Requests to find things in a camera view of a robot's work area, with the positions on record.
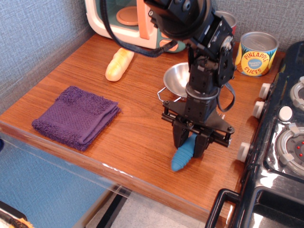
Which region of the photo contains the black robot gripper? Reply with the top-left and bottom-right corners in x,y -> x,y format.
162,95 -> 235,158

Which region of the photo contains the blue handled metal fork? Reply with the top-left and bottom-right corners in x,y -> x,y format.
171,133 -> 197,171

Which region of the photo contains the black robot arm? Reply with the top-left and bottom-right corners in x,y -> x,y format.
146,0 -> 235,158

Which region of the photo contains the white stove knob bottom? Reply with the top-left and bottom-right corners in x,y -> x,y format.
237,142 -> 250,162

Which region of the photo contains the white stove knob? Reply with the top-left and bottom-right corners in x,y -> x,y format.
237,142 -> 250,162
259,83 -> 271,100
252,101 -> 265,119

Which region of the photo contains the white stove knob middle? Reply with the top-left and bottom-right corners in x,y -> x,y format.
252,101 -> 265,119

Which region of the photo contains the white stove knob top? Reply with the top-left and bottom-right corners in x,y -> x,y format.
259,83 -> 271,100

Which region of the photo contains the black toy stove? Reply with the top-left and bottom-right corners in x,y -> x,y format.
228,41 -> 304,228

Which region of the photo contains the purple folded rag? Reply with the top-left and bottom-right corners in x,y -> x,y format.
32,86 -> 120,151

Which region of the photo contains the toy bread loaf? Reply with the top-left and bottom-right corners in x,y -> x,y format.
105,48 -> 134,82

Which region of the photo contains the pineapple slices can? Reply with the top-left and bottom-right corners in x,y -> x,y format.
235,31 -> 279,77

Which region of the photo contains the tomato sauce can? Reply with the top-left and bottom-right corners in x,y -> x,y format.
215,10 -> 237,35

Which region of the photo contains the teal toy microwave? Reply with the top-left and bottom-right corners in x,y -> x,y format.
85,0 -> 171,49

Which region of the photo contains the orange microwave turntable plate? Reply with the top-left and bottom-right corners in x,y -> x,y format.
116,6 -> 138,26

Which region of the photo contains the orange object bottom left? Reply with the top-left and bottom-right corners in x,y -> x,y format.
0,211 -> 33,228

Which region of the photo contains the small steel bowl with handles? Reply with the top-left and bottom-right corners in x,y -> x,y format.
157,62 -> 190,102

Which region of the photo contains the black oven door handle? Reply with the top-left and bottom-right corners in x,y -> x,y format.
205,189 -> 240,228

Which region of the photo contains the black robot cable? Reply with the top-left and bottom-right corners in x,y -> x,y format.
99,0 -> 178,58

